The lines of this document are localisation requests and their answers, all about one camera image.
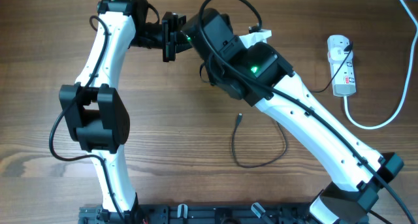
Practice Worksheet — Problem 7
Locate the black charging cable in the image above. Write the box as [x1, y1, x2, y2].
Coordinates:
[231, 42, 354, 168]

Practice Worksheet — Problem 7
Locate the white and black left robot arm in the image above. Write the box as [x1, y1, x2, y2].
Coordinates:
[56, 0, 191, 221]

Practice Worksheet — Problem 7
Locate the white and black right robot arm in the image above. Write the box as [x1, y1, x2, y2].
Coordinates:
[182, 8, 404, 223]

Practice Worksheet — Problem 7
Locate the white charger adapter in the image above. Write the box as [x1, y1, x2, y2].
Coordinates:
[328, 44, 352, 62]

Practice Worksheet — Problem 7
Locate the white power strip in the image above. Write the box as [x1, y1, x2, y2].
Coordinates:
[327, 35, 356, 97]

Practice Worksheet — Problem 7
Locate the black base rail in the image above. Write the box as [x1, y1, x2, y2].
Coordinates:
[78, 202, 314, 224]

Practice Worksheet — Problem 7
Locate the white power cord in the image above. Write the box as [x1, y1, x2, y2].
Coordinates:
[342, 0, 418, 131]

